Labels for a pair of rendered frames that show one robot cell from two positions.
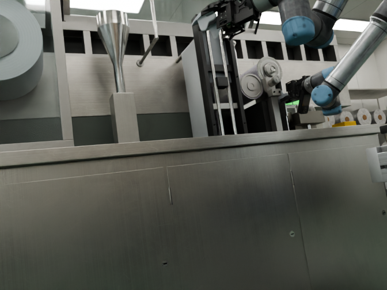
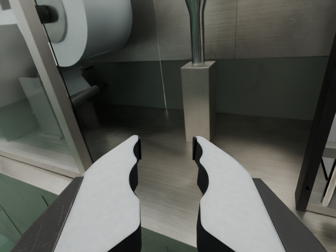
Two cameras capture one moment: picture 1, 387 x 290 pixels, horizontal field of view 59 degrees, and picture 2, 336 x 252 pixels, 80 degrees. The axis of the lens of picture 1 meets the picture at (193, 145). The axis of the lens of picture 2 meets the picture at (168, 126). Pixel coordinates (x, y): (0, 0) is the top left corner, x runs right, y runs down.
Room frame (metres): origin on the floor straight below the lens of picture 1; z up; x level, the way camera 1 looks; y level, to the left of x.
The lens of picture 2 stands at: (0.94, -0.16, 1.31)
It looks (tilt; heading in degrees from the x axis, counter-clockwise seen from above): 28 degrees down; 53
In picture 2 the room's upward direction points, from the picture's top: 7 degrees counter-clockwise
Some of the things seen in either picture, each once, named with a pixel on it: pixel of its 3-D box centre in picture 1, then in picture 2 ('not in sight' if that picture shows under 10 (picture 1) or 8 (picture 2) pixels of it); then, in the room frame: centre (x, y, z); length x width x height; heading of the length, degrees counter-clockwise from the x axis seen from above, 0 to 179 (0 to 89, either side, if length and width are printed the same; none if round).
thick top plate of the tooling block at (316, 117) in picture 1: (286, 125); not in sight; (1.85, -0.52, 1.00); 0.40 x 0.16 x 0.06; 24
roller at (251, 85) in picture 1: (238, 93); not in sight; (1.69, -0.26, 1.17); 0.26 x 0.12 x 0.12; 24
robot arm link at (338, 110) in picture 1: (329, 100); not in sight; (1.38, -0.58, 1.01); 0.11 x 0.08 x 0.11; 148
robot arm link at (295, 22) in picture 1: (299, 22); not in sight; (0.83, -0.31, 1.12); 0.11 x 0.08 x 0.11; 141
